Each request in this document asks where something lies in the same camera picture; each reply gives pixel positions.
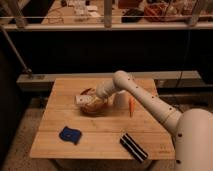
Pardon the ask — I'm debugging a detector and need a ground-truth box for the wooden table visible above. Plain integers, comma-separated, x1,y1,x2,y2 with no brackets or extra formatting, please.
30,78,174,160

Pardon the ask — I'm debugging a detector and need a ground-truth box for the diagonal metal pole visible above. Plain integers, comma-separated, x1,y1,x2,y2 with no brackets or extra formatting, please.
0,25,33,78

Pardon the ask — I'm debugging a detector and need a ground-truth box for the black object on shelf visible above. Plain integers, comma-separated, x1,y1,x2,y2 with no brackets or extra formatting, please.
121,9,144,23

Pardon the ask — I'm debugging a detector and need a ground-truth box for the black white striped object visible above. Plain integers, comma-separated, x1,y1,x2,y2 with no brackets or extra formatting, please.
120,134,148,163

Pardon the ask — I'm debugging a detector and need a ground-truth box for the translucent bottle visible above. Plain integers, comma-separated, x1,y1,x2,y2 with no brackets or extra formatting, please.
113,91,126,107

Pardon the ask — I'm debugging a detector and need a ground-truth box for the grey metal rail beam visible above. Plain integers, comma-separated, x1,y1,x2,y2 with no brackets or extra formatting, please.
16,71,204,92

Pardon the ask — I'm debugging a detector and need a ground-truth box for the red basket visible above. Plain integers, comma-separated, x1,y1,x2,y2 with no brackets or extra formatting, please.
144,3,177,22

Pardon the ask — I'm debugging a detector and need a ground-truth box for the orange carrot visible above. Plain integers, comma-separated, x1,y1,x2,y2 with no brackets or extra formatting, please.
129,97,135,117

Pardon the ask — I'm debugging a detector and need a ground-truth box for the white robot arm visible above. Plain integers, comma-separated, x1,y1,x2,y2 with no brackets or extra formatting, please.
76,70,213,171

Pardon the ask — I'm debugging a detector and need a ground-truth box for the blue cloth toy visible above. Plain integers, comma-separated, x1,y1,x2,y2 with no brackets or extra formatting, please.
59,126,82,144

